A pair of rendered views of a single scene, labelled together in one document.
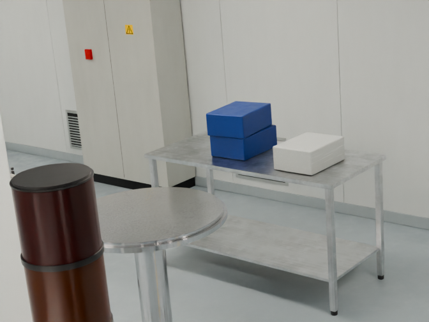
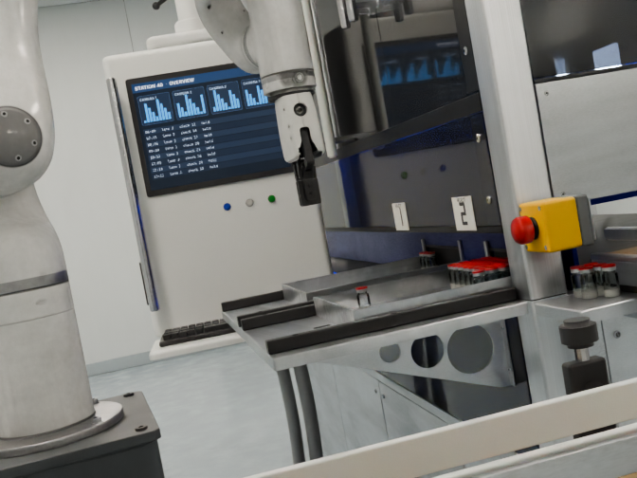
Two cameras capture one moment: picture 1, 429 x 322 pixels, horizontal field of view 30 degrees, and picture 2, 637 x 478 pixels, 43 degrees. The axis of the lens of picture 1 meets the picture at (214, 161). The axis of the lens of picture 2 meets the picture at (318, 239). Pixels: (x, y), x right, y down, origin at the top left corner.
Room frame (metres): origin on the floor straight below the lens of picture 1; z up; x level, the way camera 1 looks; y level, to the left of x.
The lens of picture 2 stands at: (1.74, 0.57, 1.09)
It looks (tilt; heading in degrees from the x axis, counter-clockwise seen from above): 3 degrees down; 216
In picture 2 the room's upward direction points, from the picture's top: 10 degrees counter-clockwise
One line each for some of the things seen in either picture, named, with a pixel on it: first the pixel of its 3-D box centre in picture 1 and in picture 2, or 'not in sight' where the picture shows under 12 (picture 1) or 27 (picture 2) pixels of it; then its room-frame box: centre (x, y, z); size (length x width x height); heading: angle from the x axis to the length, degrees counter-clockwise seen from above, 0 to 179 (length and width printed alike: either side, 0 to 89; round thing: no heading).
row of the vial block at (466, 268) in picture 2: not in sight; (473, 278); (0.47, -0.05, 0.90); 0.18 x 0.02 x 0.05; 50
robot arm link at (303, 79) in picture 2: not in sight; (289, 84); (0.73, -0.17, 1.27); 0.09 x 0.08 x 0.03; 49
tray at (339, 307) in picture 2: not in sight; (427, 293); (0.54, -0.10, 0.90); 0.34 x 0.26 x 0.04; 140
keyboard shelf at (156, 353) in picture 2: not in sight; (241, 331); (0.24, -0.82, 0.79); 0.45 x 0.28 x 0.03; 134
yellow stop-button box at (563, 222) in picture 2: not in sight; (554, 224); (0.61, 0.16, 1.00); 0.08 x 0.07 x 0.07; 139
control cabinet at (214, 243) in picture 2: not in sight; (220, 177); (0.10, -0.93, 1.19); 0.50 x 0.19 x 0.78; 134
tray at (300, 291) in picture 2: not in sight; (371, 280); (0.31, -0.36, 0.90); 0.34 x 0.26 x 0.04; 139
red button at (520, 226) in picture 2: not in sight; (526, 229); (0.65, 0.13, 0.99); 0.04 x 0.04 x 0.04; 49
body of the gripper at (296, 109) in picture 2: not in sight; (296, 124); (0.73, -0.18, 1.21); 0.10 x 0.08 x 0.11; 49
